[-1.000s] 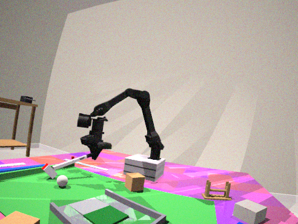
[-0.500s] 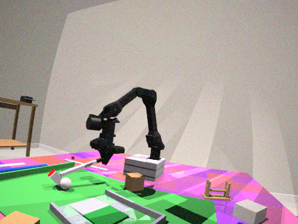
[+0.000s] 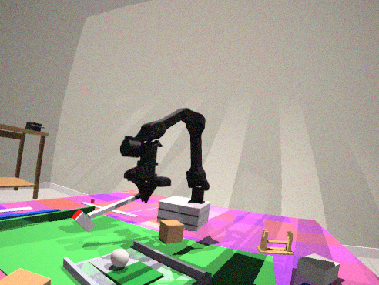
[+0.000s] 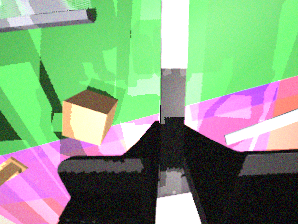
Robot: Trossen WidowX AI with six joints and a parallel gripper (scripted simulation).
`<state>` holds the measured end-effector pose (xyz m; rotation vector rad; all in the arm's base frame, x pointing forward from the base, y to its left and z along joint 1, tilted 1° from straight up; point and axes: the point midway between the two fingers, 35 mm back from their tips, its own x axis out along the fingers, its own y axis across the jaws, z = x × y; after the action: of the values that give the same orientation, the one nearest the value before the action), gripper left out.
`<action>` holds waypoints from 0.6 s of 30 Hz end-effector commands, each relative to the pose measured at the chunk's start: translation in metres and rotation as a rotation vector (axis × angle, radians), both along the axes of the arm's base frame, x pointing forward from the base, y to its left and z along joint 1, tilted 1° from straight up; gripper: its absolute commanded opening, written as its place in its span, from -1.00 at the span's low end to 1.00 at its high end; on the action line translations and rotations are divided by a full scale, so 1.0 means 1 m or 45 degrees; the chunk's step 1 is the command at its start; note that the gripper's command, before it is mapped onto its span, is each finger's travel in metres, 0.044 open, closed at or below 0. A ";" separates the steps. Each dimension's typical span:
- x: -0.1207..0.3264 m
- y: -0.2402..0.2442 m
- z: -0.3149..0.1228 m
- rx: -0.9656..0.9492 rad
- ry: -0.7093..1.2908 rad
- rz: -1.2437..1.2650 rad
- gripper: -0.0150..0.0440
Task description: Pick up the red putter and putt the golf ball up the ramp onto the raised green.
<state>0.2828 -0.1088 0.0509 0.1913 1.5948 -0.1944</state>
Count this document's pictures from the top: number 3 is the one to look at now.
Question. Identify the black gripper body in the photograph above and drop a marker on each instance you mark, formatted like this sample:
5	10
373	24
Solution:
153	179

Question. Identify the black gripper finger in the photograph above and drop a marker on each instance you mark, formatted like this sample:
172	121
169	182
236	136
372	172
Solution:
141	188
148	192

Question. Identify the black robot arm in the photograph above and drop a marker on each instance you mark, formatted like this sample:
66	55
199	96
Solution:
135	147

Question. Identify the white golf ball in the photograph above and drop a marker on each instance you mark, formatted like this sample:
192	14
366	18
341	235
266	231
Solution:
119	257

